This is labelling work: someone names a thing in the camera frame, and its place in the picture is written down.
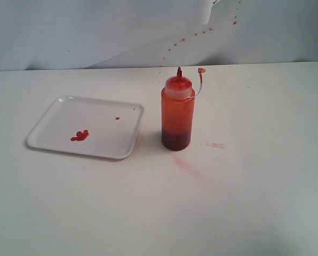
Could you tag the red sauce squeeze bottle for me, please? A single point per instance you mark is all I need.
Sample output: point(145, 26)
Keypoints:
point(177, 109)

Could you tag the red sauce blob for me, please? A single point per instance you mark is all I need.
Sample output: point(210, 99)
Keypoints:
point(80, 135)

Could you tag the white rectangular plastic tray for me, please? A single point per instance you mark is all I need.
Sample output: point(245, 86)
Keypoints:
point(108, 137)

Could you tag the white backdrop sheet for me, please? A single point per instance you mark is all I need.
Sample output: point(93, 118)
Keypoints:
point(116, 34)

